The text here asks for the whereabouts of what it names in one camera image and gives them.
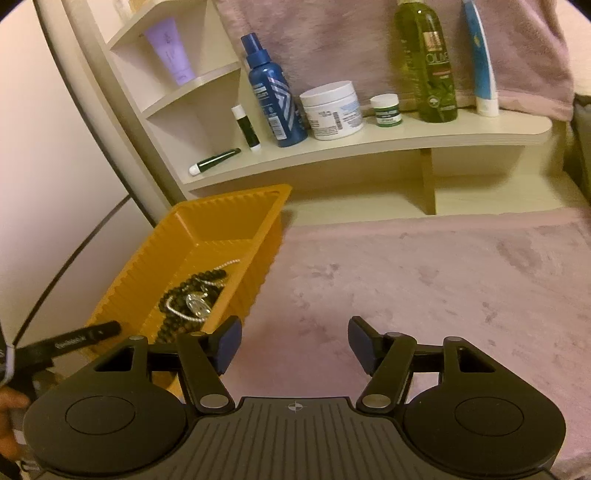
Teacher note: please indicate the pink hanging towel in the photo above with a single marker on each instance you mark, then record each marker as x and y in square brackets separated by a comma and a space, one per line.
[332, 41]

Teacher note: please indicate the blue spray bottle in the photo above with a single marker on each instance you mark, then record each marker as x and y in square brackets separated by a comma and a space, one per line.
[277, 101]

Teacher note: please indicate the green spray bottle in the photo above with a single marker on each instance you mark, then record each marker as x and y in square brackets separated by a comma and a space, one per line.
[429, 69]

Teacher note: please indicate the blue and white tube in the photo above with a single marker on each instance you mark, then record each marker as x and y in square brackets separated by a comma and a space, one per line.
[482, 69]

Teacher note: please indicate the small green-labelled jar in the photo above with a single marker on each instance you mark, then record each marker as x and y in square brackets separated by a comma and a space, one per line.
[386, 113]

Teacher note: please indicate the orange plastic tray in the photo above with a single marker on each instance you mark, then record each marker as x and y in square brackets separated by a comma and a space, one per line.
[221, 217]

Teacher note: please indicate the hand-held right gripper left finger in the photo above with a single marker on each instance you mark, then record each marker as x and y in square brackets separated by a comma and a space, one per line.
[228, 345]

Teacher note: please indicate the grey cushion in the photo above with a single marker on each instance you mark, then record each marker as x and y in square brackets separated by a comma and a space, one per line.
[581, 147]

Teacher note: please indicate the white lip balm stick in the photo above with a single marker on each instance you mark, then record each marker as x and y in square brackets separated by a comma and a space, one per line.
[247, 129]

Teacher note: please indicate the person's left hand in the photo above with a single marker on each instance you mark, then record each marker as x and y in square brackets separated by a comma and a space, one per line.
[8, 420]

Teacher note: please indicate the white cream jar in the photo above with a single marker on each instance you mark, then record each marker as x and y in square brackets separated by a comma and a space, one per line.
[332, 113]

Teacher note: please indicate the pink fluffy mat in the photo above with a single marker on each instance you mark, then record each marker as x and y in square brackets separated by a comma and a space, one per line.
[415, 286]

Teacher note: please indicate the purple cosmetic tube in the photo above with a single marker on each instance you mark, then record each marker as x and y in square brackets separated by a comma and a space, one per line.
[171, 53]

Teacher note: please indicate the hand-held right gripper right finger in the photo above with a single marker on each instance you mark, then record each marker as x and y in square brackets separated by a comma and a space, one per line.
[361, 344]

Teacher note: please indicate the dark green slim tube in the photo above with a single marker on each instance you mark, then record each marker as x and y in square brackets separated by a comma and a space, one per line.
[217, 160]

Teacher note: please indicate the cream wooden shelf unit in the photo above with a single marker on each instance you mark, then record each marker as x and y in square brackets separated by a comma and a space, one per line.
[415, 138]

